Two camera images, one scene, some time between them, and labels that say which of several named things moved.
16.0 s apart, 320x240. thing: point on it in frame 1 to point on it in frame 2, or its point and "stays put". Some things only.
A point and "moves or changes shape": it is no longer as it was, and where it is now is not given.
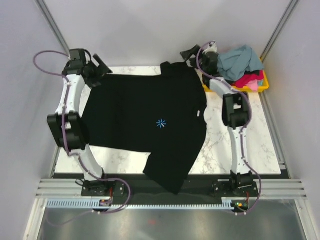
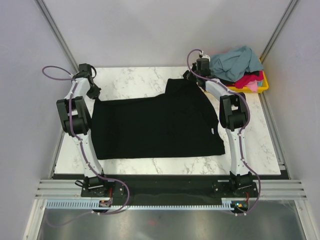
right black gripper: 187,54 to 189,76
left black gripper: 100,73 to 95,94
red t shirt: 247,78 stays put
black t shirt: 164,116 moves or changes shape
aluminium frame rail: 73,188 stays put
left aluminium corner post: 44,9 stays put
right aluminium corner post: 288,12 stays put
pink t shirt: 253,84 stays put
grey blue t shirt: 233,65 stays put
